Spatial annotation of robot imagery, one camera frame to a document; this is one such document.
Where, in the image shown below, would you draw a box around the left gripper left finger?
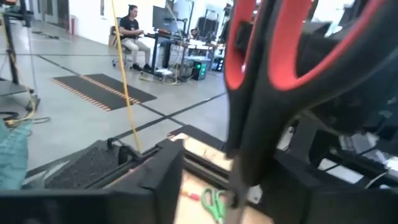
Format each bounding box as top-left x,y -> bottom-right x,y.
0,139 -> 185,224

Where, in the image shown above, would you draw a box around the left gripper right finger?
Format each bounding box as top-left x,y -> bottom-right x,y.
248,152 -> 398,224

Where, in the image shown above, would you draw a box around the orange pencil pink eraser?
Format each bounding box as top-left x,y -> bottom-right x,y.
180,190 -> 202,202

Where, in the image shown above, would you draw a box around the green handled scissors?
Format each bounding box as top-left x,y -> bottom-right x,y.
200,185 -> 229,224

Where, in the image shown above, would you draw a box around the black and red scissors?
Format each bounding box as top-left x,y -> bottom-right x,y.
223,0 -> 398,224

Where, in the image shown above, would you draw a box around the black hazard striped floor mat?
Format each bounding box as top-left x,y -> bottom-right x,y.
50,73 -> 158,112

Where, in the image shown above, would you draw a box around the black computer tower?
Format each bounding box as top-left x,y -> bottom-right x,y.
192,60 -> 208,81

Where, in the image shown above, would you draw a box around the black standing desk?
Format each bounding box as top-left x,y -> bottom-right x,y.
144,30 -> 187,75

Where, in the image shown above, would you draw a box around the black monitor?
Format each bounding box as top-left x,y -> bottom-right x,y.
152,5 -> 180,34

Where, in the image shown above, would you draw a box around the person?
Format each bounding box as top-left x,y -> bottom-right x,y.
119,4 -> 154,72

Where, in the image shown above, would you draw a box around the black equipment stand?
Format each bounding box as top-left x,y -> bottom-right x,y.
0,0 -> 42,113

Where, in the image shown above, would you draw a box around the yellow cable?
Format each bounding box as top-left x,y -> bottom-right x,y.
110,0 -> 141,152

